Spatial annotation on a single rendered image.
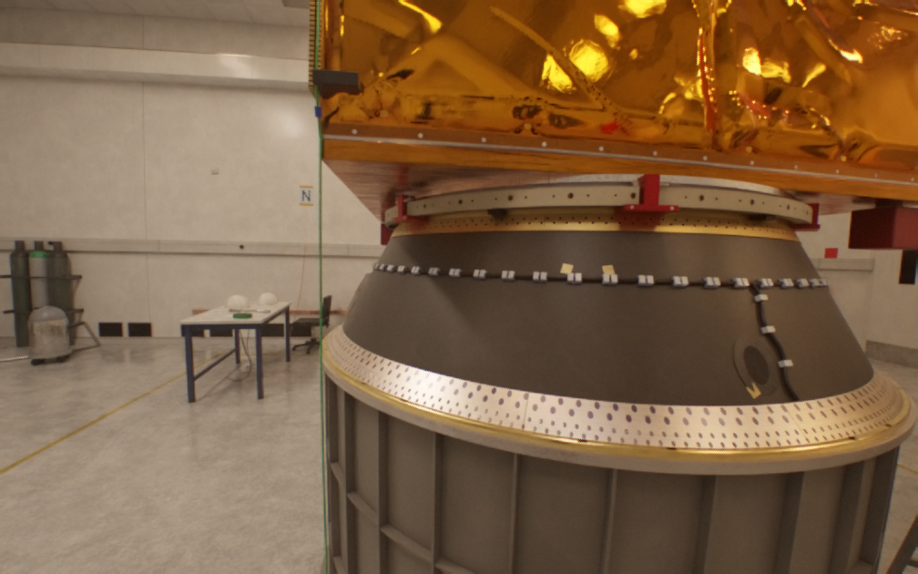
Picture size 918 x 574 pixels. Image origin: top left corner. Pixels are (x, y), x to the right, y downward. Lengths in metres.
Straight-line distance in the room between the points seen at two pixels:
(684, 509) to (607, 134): 0.87
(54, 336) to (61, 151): 3.06
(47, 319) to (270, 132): 4.00
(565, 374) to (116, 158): 7.71
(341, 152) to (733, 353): 1.00
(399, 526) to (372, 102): 1.09
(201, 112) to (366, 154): 6.64
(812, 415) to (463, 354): 0.77
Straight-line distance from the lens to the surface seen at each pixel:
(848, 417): 1.17
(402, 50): 0.96
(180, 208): 7.35
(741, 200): 1.15
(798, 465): 0.98
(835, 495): 1.22
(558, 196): 0.96
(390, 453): 1.07
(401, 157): 0.92
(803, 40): 1.49
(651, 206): 0.98
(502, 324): 0.88
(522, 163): 0.96
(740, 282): 1.07
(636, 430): 0.83
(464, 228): 1.08
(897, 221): 1.83
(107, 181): 8.01
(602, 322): 0.88
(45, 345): 7.05
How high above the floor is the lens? 1.53
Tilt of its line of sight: 5 degrees down
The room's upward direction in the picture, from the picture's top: 1 degrees clockwise
